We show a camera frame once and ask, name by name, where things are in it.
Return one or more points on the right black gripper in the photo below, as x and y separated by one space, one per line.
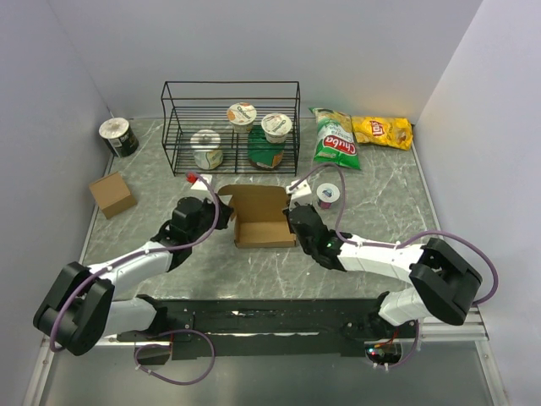
295 205

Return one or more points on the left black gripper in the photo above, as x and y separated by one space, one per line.
224 213

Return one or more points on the brown cardboard box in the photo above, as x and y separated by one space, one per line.
258 215

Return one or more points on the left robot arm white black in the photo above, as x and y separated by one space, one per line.
82 305

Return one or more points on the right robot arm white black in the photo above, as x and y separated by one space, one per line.
440 283

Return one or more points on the small folded cardboard box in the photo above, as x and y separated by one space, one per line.
112 195

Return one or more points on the small purple yogurt cup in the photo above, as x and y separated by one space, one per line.
327 195

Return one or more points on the white lidded cup lower shelf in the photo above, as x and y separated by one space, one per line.
206 148

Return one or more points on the green Chuba chips bag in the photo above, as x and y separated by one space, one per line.
335 139

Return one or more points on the yogurt cup orange label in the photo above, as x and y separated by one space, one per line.
241 116

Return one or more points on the yogurt cup beige label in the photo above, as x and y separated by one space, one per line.
276 127

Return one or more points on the black can white lid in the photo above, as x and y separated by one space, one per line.
119 137

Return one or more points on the yellow Lays chips bag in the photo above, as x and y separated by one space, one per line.
392 132

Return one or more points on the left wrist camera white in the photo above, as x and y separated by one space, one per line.
201 185

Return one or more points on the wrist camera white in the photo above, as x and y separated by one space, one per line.
201 185
300 194

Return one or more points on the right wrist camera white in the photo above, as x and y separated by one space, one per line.
300 194

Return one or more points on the black wire rack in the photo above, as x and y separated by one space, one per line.
190 106

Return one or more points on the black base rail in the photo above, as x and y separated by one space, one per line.
261 327

